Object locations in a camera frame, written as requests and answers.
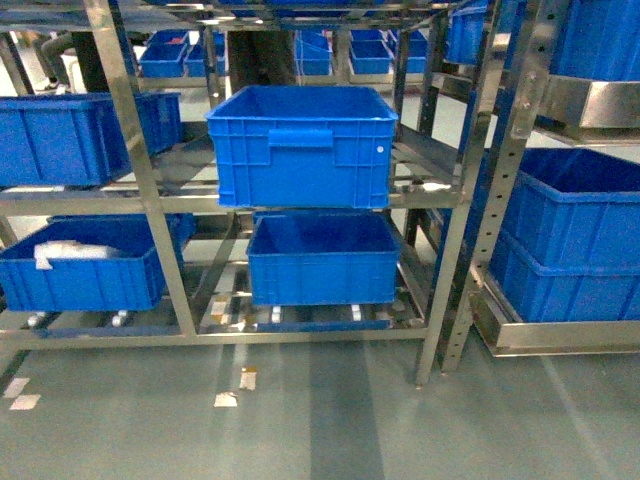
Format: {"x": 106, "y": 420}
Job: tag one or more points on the blue crate left bottom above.
{"x": 130, "y": 277}

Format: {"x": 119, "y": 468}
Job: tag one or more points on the white foam packing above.
{"x": 45, "y": 253}

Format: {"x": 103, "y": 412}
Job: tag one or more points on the blue crate right upper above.
{"x": 576, "y": 207}

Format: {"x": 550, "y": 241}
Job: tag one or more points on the blue crate left middle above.
{"x": 61, "y": 140}

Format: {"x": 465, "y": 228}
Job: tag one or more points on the blue crate right lower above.
{"x": 543, "y": 294}

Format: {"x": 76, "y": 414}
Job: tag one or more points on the steel shelf rack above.
{"x": 202, "y": 245}
{"x": 547, "y": 74}

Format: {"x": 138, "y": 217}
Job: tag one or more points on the blue crate below target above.
{"x": 308, "y": 258}

